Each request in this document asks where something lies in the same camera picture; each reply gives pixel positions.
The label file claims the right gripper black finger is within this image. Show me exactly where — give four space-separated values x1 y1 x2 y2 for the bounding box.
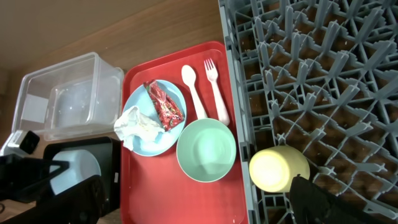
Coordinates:
289 175 383 224

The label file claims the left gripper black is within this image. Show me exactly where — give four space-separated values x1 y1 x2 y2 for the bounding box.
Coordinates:
1 154 106 224

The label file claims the yellow plastic cup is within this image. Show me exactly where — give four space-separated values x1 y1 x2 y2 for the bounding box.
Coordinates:
249 146 310 193

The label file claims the small light blue bowl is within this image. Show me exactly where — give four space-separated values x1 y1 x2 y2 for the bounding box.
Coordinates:
50 149 101 195

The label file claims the green plastic bowl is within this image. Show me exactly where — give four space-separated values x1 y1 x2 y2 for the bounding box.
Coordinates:
176 118 237 183

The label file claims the white napkin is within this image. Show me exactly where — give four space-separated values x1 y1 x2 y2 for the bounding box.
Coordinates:
114 106 165 151

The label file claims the red snack wrapper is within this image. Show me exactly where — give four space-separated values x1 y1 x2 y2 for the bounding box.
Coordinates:
144 80 185 131

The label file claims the black waste tray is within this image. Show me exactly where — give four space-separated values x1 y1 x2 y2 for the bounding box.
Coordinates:
43 136 121 216

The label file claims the grey dishwasher rack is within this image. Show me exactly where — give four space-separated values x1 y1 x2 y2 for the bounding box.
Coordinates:
219 0 397 223

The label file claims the clear plastic bin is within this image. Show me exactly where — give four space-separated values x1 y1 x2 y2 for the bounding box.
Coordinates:
12 52 124 141

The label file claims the red plastic tray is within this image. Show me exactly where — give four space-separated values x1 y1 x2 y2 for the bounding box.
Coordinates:
120 41 248 223

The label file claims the large light blue plate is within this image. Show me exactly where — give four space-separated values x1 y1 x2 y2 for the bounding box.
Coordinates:
123 80 187 157

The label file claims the pink plastic fork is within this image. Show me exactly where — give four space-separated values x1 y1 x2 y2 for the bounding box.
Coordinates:
204 58 230 126

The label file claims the white plastic spoon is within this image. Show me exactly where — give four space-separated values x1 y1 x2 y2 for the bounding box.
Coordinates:
182 65 207 119

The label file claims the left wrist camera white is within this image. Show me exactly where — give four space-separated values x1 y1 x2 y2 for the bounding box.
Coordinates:
1 130 40 157

